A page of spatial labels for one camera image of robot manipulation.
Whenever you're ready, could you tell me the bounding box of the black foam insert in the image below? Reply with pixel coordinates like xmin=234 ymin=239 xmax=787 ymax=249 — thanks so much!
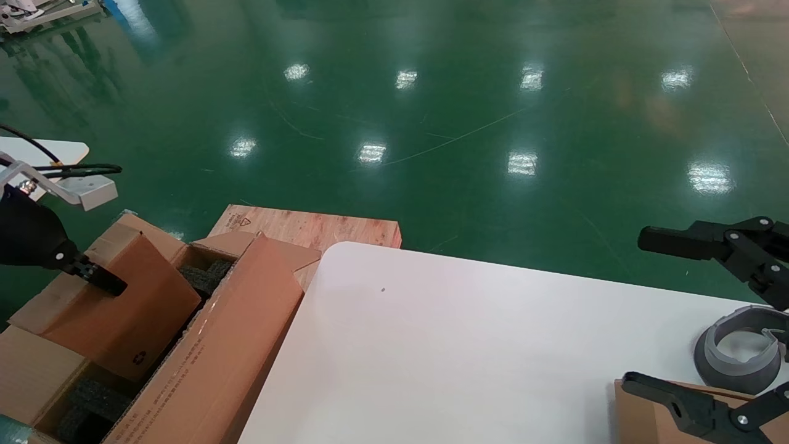
xmin=179 ymin=259 xmax=235 ymax=297
xmin=55 ymin=377 xmax=139 ymax=444

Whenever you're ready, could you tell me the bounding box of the silver camera mounting bracket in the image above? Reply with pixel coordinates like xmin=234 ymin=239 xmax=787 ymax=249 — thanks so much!
xmin=0 ymin=159 xmax=82 ymax=205

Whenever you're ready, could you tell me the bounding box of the black cable with yellow connector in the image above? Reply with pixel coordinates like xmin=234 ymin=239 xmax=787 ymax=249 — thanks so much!
xmin=0 ymin=123 xmax=62 ymax=168

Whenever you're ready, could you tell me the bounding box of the white side table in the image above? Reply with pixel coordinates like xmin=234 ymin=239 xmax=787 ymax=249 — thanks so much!
xmin=0 ymin=137 xmax=90 ymax=201

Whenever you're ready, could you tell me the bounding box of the brown cardboard carton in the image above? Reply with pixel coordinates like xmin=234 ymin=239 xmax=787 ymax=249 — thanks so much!
xmin=613 ymin=379 xmax=789 ymax=444

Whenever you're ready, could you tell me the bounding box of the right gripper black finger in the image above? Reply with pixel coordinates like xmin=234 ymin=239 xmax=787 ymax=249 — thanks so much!
xmin=621 ymin=371 xmax=789 ymax=444
xmin=638 ymin=216 xmax=789 ymax=312

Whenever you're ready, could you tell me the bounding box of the grey plastic ring part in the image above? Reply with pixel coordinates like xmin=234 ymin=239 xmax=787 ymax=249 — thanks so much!
xmin=693 ymin=304 xmax=789 ymax=395

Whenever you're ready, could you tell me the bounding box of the small brown cardboard box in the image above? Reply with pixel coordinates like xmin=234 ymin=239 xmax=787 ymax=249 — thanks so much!
xmin=7 ymin=222 xmax=203 ymax=383

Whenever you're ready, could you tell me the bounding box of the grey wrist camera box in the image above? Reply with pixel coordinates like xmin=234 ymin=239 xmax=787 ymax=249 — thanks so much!
xmin=54 ymin=176 xmax=119 ymax=212

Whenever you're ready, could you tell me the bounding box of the large open cardboard box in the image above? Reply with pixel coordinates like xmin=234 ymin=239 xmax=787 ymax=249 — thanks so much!
xmin=0 ymin=213 xmax=321 ymax=444

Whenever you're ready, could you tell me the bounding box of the grey metal robot stand base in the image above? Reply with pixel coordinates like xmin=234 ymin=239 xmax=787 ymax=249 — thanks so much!
xmin=0 ymin=0 xmax=105 ymax=35

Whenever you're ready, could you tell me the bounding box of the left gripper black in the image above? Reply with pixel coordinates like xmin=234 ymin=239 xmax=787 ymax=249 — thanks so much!
xmin=0 ymin=185 xmax=128 ymax=297

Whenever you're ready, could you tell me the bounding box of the wooden pallet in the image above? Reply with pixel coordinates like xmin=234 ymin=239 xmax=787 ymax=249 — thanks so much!
xmin=208 ymin=205 xmax=403 ymax=290

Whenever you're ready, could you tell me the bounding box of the short black camera cable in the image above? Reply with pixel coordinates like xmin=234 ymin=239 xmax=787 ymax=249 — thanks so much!
xmin=31 ymin=163 xmax=123 ymax=179

